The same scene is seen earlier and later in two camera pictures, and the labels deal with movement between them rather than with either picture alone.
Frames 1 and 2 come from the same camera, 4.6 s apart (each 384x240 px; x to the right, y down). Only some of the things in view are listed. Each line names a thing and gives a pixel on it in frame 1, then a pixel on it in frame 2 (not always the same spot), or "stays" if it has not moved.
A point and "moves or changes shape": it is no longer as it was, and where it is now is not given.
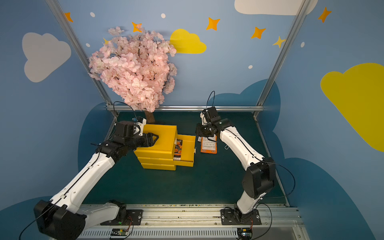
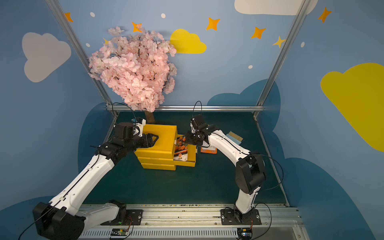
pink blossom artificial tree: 137,67 stays
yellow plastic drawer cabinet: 160,155 stays
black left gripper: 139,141 stays
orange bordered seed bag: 208,146 stays
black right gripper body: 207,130 → 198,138
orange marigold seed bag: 177,150 moves or changes shape
